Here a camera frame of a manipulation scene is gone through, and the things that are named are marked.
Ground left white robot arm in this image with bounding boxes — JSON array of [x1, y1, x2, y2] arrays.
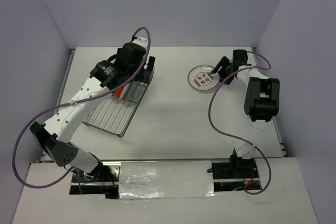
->
[[29, 38, 148, 182]]

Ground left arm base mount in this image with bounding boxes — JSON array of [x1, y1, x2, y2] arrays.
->
[[69, 162, 121, 199]]

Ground silver foil tape sheet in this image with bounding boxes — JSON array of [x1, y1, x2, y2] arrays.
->
[[119, 161, 215, 199]]

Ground orange plate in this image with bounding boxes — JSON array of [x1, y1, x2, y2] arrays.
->
[[113, 87, 124, 98]]

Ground green plate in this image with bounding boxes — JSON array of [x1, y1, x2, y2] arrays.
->
[[126, 81, 139, 101]]

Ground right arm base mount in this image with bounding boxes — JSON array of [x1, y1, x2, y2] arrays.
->
[[207, 153, 259, 182]]

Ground grey wire dish rack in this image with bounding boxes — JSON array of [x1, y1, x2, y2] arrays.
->
[[83, 80, 151, 138]]

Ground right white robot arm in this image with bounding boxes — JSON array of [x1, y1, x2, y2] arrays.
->
[[208, 49, 280, 177]]

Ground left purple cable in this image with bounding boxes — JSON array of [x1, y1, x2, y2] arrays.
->
[[13, 26, 152, 189]]

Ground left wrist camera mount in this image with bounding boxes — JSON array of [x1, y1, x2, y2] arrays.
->
[[131, 36, 148, 52]]

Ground red character print plate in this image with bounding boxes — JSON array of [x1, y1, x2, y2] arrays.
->
[[187, 65, 220, 91]]

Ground white plate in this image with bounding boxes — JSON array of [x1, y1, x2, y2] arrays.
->
[[119, 83, 131, 100]]

